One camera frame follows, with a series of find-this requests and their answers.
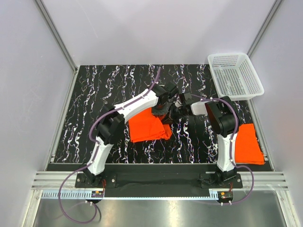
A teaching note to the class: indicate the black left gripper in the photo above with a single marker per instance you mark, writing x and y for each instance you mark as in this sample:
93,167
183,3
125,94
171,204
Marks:
161,112

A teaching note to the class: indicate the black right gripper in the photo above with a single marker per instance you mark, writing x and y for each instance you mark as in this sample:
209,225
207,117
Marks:
173,118

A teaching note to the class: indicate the orange t-shirt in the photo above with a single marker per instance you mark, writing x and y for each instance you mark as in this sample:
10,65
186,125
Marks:
247,150
145,127

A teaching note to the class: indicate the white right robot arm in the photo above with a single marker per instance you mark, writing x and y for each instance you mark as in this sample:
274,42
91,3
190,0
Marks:
224,121

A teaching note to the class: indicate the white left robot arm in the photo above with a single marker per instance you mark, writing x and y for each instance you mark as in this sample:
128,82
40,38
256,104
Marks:
109,127

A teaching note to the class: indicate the white plastic mesh basket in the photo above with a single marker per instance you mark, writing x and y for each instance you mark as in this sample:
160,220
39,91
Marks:
234,76

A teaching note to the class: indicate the folded orange t-shirt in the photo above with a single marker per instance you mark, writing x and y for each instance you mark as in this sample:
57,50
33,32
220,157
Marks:
247,150

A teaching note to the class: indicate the white slotted cable duct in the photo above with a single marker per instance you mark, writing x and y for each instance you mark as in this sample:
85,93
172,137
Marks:
73,194

